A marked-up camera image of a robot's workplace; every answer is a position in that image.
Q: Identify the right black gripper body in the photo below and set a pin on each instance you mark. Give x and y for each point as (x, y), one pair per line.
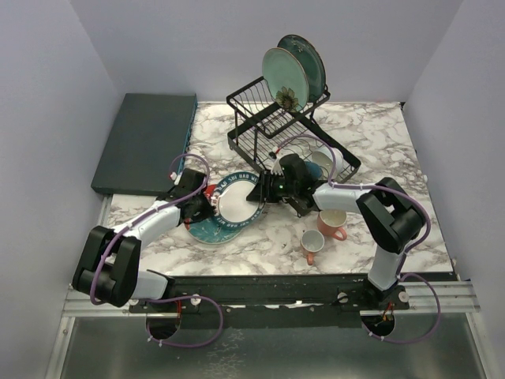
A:
(281, 189)

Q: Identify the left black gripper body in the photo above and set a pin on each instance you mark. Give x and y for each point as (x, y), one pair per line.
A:
(203, 208)

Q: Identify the red plate teal flower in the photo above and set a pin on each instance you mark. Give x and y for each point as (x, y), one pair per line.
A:
(210, 231)

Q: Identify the teal patterned bottom plate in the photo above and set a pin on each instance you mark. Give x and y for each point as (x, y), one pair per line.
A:
(232, 210)

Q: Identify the white bowl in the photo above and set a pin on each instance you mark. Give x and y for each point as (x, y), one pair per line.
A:
(324, 158)

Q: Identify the plain pink mug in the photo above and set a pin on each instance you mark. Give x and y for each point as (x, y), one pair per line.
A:
(331, 223)

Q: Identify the printed salmon coffee mug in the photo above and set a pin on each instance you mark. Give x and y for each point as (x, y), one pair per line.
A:
(312, 242)

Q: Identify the black wire dish rack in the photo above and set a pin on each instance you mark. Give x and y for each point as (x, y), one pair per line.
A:
(261, 125)

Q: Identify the orange plate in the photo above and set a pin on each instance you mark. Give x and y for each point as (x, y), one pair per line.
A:
(286, 79)

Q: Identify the blue glazed floral plate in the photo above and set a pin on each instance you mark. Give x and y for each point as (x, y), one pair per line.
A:
(310, 60)

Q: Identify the dark bowl beige inside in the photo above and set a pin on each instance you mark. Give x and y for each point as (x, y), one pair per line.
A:
(314, 169)

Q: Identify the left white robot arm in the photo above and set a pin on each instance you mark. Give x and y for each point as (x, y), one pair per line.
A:
(109, 267)

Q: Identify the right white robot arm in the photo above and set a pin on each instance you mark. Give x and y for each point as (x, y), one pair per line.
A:
(396, 221)

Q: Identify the dark grey flat box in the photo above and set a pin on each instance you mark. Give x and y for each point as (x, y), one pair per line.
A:
(148, 133)

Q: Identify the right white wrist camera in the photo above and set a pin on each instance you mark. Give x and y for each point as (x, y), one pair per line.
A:
(276, 168)

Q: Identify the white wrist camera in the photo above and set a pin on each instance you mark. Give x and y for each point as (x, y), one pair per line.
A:
(276, 168)
(175, 177)

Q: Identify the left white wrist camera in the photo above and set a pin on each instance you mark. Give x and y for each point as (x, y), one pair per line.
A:
(175, 177)

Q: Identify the black mounting rail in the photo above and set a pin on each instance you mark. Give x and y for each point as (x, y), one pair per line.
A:
(292, 301)

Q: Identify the aluminium frame rail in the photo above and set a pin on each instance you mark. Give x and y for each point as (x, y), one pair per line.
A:
(431, 339)

